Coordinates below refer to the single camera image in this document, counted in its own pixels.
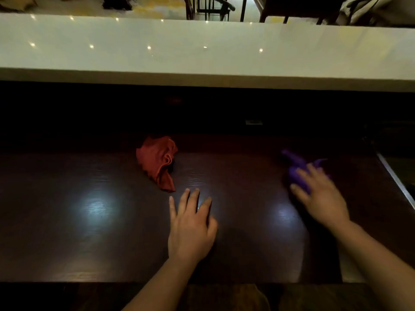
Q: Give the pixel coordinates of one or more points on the person's right forearm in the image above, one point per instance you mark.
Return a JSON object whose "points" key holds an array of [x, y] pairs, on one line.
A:
{"points": [[379, 265]]}

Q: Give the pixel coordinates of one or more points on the red crumpled cloth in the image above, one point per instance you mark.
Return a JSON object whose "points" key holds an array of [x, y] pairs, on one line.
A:
{"points": [[155, 158]]}

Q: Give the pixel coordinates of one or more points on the metal edge strip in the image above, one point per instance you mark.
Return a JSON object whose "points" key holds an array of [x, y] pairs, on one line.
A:
{"points": [[396, 181]]}

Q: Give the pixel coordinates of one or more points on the person's left hand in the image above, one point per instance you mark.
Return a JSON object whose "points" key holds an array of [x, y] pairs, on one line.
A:
{"points": [[189, 233]]}

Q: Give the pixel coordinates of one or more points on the purple cleaning cloth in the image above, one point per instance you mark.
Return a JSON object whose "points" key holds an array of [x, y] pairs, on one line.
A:
{"points": [[296, 165]]}

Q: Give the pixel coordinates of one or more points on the person's left forearm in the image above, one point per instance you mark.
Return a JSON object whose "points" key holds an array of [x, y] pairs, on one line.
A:
{"points": [[159, 285]]}

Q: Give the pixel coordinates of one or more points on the dark wooden table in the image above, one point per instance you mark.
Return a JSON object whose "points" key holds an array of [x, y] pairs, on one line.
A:
{"points": [[301, 8]]}

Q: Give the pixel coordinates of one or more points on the person's right hand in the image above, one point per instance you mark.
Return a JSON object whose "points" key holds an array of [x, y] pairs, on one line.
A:
{"points": [[324, 204]]}

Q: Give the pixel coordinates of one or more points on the person's right thumb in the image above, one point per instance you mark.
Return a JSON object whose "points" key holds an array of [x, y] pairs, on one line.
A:
{"points": [[299, 193]]}

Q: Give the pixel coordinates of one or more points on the chair with light cover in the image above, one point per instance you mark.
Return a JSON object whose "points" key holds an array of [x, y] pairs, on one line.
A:
{"points": [[373, 11]]}

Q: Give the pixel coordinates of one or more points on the white raised counter ledge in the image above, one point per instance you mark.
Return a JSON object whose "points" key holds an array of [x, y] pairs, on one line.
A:
{"points": [[207, 51]]}

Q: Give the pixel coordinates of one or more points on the person's left thumb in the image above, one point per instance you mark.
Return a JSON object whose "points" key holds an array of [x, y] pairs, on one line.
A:
{"points": [[212, 228]]}

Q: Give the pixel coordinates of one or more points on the dark wooden chair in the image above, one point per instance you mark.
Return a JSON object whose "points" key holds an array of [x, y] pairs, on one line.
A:
{"points": [[209, 8]]}

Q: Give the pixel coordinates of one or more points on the person's left middle finger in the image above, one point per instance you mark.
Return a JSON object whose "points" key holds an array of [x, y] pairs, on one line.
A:
{"points": [[194, 201]]}

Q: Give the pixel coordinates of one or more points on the person's left little finger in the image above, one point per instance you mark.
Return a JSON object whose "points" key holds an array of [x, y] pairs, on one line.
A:
{"points": [[172, 208]]}

